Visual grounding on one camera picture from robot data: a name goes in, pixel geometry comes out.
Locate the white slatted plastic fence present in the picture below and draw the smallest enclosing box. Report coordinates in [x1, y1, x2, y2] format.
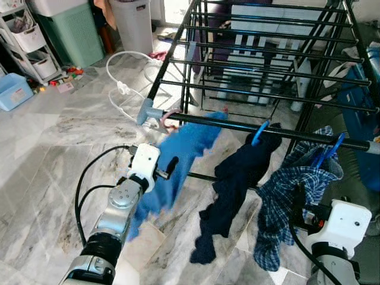
[229, 6, 333, 110]

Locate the green laundry hamper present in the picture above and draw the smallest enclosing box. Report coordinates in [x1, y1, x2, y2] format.
[30, 0, 106, 68]

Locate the blue hard suitcase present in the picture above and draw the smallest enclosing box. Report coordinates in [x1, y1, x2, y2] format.
[338, 47, 380, 191]

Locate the blue plaid garment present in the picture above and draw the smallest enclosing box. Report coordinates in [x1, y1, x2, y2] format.
[254, 126, 344, 272]

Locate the bright blue t-shirt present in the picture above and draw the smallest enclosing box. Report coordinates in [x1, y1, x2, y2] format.
[128, 111, 229, 241]

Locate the light blue plastic basket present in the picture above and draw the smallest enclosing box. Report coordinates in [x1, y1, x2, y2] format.
[0, 72, 34, 112]

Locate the small red toy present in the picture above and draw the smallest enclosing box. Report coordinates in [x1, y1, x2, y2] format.
[47, 66, 84, 81]

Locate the white tube frame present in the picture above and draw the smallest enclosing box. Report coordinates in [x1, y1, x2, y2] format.
[106, 50, 173, 122]

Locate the orange cloth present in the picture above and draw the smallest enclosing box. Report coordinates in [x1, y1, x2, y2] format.
[94, 0, 116, 30]

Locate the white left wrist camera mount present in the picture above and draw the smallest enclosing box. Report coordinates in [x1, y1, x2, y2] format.
[128, 143, 161, 192]

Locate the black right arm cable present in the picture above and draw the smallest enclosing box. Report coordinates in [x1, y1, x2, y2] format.
[288, 220, 333, 285]

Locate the small pink card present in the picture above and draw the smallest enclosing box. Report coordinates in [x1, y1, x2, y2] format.
[56, 81, 75, 93]

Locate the small red floor cloth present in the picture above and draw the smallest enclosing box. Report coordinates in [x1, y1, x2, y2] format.
[148, 50, 170, 61]

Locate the white storage trolley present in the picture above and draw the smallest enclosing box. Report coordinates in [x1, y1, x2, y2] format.
[0, 0, 63, 81]

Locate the grey plastic bin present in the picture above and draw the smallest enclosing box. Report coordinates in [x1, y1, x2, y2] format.
[109, 0, 154, 55]

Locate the pink plastic hanger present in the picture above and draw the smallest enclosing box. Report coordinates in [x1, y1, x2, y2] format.
[159, 110, 182, 132]

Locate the black metal drying rack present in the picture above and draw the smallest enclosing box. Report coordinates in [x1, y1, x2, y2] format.
[137, 0, 380, 185]

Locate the navy blue garment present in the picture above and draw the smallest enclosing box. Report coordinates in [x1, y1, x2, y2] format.
[190, 123, 283, 265]

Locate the blue plastic hanger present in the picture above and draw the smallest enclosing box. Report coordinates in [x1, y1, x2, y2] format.
[312, 132, 346, 170]
[251, 121, 271, 147]

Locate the grey sofa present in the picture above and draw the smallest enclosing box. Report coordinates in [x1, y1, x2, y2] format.
[350, 220, 380, 285]

